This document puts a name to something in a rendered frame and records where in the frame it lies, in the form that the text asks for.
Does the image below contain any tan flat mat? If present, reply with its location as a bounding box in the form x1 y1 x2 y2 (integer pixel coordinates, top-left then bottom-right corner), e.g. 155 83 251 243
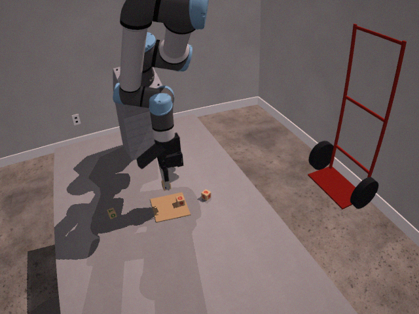
151 192 191 222

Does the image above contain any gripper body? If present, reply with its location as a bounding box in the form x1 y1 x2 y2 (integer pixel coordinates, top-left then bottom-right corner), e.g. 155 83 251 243
155 133 183 169

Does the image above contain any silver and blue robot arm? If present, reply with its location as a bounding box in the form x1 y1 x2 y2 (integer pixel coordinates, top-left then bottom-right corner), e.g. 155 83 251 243
113 0 209 142

